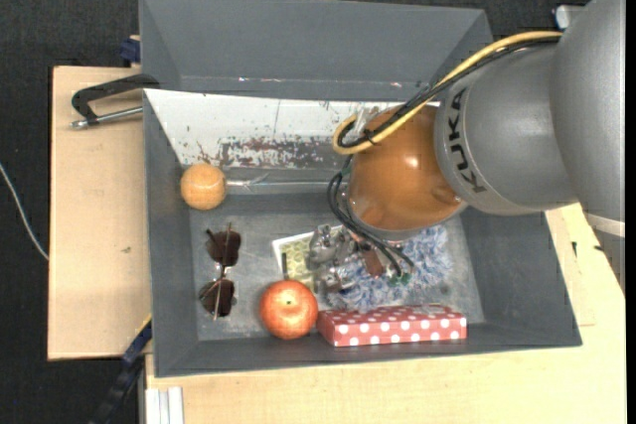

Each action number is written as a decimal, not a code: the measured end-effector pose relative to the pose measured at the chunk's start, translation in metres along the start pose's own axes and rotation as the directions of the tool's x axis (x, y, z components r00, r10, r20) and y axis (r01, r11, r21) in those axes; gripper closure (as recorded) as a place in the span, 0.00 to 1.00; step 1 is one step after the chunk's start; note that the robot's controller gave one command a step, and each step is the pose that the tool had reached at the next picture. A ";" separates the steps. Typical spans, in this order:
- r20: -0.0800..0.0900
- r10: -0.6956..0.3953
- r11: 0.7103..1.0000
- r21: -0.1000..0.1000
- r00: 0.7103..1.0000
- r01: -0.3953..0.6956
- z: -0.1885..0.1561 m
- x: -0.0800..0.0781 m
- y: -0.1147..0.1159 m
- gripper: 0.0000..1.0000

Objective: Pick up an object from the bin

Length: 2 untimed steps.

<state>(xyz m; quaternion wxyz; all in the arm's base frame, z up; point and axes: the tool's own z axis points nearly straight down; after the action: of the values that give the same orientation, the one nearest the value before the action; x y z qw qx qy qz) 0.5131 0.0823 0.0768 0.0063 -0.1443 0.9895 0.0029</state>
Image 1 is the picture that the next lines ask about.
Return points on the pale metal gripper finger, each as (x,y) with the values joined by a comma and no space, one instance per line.
(332,282)
(325,245)

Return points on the red apple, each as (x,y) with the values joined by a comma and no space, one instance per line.
(288,310)

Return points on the blue and white cloth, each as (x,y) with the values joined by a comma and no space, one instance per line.
(427,258)

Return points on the red white-dotted box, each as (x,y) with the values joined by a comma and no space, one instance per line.
(392,326)

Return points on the dark brown sunglasses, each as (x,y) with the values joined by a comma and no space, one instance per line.
(223,247)

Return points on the orange ball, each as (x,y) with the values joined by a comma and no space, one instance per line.
(203,186)

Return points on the grey metal bin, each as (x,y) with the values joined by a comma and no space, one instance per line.
(308,44)

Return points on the pale flat board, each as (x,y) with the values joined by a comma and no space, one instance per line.
(94,223)

